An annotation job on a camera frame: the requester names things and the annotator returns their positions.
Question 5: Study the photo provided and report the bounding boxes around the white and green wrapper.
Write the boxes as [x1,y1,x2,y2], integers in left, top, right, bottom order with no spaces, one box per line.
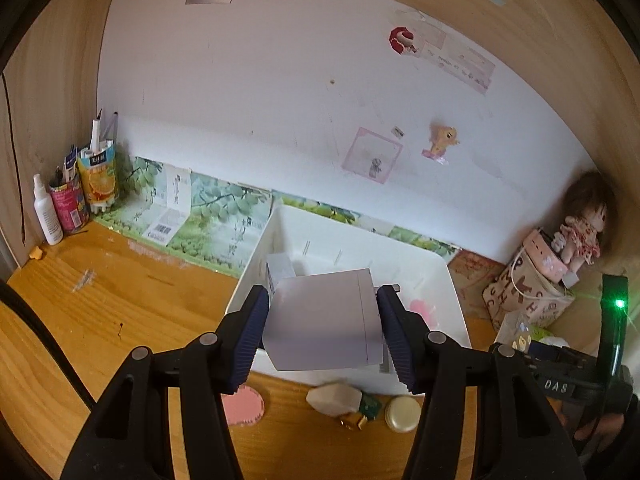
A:
[531,324,572,349]

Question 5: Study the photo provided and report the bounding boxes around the pink can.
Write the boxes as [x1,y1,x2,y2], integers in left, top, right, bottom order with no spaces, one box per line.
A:
[48,179,91,234]

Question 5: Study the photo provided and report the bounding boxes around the person's right hand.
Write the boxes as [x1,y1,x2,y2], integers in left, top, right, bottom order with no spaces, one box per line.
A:
[572,407,628,457]

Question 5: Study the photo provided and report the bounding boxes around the brown-haired doll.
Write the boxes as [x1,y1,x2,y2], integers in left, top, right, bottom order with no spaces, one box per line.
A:
[551,170,619,267]

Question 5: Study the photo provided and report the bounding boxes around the small pink plastic item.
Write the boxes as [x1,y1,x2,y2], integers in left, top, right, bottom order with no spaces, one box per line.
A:
[407,299,437,327]

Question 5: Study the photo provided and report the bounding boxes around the white cardboard box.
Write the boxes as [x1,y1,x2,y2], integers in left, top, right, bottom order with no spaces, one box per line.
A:
[259,268,387,372]

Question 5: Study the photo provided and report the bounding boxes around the white spray bottle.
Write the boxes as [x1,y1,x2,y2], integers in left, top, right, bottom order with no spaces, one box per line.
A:
[32,173,65,246]

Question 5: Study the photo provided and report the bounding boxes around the pink small case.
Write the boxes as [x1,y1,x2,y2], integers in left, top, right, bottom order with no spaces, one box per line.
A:
[521,227,569,282]

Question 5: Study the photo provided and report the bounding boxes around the pink square wall note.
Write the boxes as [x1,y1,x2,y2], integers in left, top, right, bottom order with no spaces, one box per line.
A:
[341,126,405,185]

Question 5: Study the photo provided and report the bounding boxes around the blue and white carton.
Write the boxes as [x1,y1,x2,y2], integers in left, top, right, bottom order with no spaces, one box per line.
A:
[63,145,81,182]

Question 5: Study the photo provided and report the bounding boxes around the taped paper wall note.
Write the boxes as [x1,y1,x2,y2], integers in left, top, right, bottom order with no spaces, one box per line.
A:
[395,9,497,97]

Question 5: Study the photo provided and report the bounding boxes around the red round wall sticker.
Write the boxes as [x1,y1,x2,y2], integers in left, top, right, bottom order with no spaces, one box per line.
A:
[388,26,419,56]

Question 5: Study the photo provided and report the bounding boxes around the pink round compact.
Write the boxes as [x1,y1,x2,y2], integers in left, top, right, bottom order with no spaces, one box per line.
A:
[222,384,266,428]

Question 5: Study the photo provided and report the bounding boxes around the white plastic storage bin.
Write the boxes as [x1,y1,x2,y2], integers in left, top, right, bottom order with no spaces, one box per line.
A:
[224,203,472,397]

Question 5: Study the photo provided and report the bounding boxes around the white printed card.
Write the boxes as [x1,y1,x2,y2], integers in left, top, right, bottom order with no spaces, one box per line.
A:
[143,164,192,247]

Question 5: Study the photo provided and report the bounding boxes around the round cream compact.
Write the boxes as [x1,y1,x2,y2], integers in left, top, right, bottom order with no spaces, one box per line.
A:
[384,395,420,434]

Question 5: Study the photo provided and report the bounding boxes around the blue and white packet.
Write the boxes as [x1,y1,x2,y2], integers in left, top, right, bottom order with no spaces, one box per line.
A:
[264,253,309,294]

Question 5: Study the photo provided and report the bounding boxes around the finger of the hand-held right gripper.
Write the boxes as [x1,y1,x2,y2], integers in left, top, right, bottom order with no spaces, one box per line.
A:
[527,340,597,370]

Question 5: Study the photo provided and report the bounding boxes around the black cable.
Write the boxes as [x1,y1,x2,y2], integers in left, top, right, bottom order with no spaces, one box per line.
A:
[1,74,29,247]

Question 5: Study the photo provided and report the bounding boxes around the orange printed carton holder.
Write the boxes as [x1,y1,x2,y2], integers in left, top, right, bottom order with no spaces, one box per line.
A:
[77,140,121,219]

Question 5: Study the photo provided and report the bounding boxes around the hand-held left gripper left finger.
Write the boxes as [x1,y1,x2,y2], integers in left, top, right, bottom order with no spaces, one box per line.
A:
[59,284,272,480]

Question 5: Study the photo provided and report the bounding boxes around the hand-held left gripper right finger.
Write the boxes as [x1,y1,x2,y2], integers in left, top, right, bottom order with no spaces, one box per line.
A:
[375,284,587,480]

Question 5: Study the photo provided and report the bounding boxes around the leaf printed paper sheet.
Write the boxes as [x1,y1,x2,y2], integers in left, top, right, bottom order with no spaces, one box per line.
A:
[94,155,462,277]

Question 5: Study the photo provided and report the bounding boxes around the letter patterned bag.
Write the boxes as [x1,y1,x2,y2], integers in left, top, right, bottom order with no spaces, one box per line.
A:
[482,249,577,332]

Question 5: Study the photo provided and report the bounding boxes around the red patterned tan mat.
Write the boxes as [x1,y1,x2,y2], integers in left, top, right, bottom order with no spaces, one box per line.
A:
[446,249,507,307]

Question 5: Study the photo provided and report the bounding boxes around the yellow pony wall sticker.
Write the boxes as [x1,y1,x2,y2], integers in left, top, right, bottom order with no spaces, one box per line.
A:
[421,122,461,165]

